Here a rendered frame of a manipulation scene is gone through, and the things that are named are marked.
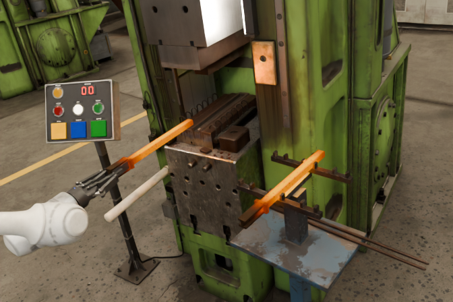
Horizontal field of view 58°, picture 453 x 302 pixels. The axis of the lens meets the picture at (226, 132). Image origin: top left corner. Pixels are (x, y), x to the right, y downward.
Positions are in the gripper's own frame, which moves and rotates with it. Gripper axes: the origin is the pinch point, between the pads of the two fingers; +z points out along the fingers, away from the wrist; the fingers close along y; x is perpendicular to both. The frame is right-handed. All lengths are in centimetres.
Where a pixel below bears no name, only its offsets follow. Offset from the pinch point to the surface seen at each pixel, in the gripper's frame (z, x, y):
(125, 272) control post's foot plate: 28, -106, -62
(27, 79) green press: 217, -93, -442
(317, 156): 42, -7, 55
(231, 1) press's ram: 65, 42, 12
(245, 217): 2.1, -6.6, 48.7
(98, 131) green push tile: 27, -7, -44
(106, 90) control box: 38, 9, -44
